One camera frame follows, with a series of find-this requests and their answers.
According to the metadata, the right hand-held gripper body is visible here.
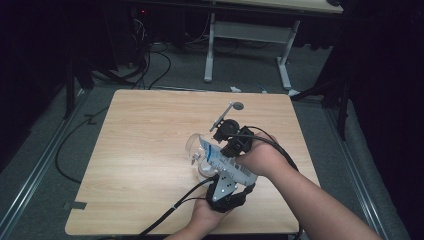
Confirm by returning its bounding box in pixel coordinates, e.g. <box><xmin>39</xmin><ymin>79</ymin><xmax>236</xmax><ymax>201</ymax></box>
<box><xmin>209</xmin><ymin>102</ymin><xmax>255</xmax><ymax>158</ymax></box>

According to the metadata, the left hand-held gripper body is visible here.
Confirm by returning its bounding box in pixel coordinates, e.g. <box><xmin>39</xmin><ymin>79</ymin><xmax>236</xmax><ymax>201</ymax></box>
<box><xmin>205</xmin><ymin>170</ymin><xmax>248</xmax><ymax>214</ymax></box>

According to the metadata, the clear glass jar with lid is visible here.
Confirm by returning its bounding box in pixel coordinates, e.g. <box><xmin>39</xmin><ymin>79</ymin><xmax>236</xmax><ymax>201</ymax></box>
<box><xmin>185</xmin><ymin>133</ymin><xmax>223</xmax><ymax>184</ymax></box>

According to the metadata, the person's left hand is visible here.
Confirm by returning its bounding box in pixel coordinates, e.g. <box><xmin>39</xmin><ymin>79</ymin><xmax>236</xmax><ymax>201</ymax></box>
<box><xmin>191</xmin><ymin>200</ymin><xmax>233</xmax><ymax>232</ymax></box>

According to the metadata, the person's right hand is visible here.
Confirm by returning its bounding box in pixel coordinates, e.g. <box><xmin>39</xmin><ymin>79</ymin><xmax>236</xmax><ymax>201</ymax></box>
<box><xmin>234</xmin><ymin>133</ymin><xmax>295</xmax><ymax>179</ymax></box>

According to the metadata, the white-framed desk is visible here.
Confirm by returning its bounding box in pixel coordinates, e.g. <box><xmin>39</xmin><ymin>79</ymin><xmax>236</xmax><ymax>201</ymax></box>
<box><xmin>203</xmin><ymin>0</ymin><xmax>344</xmax><ymax>98</ymax></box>

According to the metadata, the black metal stand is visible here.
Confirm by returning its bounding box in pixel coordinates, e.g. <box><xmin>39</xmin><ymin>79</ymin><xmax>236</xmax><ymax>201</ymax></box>
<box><xmin>293</xmin><ymin>74</ymin><xmax>351</xmax><ymax>141</ymax></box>
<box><xmin>63</xmin><ymin>58</ymin><xmax>96</xmax><ymax>120</ymax></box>

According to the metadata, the grey tape strip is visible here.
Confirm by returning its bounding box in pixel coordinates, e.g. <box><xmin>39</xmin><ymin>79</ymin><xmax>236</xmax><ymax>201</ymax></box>
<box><xmin>63</xmin><ymin>200</ymin><xmax>88</xmax><ymax>211</ymax></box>

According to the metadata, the right hand-held gripper cable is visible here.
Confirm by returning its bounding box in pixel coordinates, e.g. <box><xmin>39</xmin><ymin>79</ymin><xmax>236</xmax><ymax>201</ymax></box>
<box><xmin>229</xmin><ymin>125</ymin><xmax>304</xmax><ymax>240</ymax></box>

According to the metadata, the hand-held gripper cable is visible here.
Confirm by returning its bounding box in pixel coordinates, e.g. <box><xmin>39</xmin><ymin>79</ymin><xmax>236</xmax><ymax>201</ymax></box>
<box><xmin>229</xmin><ymin>125</ymin><xmax>304</xmax><ymax>240</ymax></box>
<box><xmin>136</xmin><ymin>176</ymin><xmax>217</xmax><ymax>240</ymax></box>

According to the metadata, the left hand-held gripper cable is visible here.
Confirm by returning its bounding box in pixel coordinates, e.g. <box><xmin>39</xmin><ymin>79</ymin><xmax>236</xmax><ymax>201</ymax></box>
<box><xmin>136</xmin><ymin>176</ymin><xmax>217</xmax><ymax>240</ymax></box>

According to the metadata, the thin curved black cable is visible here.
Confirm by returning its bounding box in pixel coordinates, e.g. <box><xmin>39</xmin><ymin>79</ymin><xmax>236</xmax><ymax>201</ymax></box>
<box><xmin>147</xmin><ymin>49</ymin><xmax>173</xmax><ymax>90</ymax></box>

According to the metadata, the metal floor rail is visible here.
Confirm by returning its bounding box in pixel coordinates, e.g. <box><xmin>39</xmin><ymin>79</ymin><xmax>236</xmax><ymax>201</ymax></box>
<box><xmin>0</xmin><ymin>89</ymin><xmax>90</xmax><ymax>234</ymax></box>
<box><xmin>324</xmin><ymin>106</ymin><xmax>390</xmax><ymax>240</ymax></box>

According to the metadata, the bundle of black cables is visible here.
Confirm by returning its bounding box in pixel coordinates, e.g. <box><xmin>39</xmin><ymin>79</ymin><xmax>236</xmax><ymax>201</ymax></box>
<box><xmin>128</xmin><ymin>18</ymin><xmax>152</xmax><ymax>90</ymax></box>

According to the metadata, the long black floor cable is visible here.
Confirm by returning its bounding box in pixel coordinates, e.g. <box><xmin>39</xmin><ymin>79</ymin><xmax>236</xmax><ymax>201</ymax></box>
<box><xmin>54</xmin><ymin>105</ymin><xmax>112</xmax><ymax>185</ymax></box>

